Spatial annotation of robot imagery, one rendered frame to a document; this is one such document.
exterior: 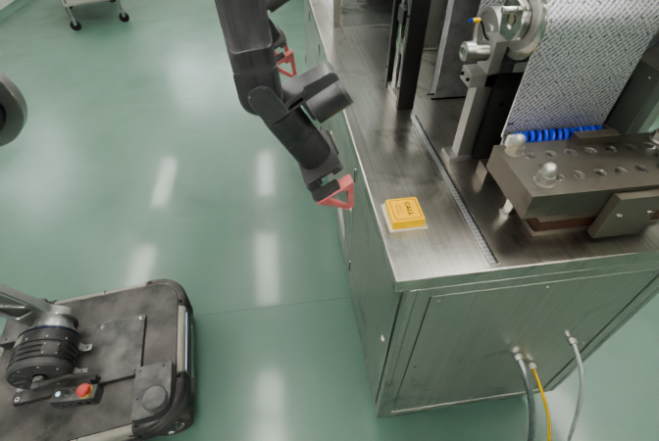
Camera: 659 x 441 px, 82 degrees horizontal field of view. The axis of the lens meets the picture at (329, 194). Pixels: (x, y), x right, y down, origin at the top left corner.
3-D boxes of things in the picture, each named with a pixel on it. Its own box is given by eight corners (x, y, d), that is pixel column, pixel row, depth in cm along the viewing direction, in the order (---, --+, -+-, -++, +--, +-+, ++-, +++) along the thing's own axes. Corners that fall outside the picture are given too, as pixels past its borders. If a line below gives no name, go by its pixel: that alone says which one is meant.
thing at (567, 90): (500, 135, 85) (531, 55, 72) (597, 127, 87) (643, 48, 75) (501, 137, 85) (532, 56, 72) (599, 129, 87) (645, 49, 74)
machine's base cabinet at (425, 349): (306, 85, 315) (300, -33, 256) (382, 80, 321) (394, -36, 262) (371, 427, 133) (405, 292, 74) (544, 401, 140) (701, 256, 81)
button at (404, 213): (383, 207, 86) (385, 199, 84) (414, 204, 86) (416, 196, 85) (391, 230, 81) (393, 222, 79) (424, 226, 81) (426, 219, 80)
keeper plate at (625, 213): (586, 230, 79) (613, 192, 72) (631, 225, 80) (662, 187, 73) (594, 240, 77) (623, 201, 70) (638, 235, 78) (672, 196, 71)
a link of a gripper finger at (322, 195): (358, 178, 69) (334, 146, 62) (372, 206, 64) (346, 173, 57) (327, 198, 70) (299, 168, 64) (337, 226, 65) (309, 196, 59)
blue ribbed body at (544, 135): (506, 141, 85) (511, 128, 83) (594, 134, 87) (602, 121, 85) (514, 151, 83) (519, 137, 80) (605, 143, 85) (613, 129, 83)
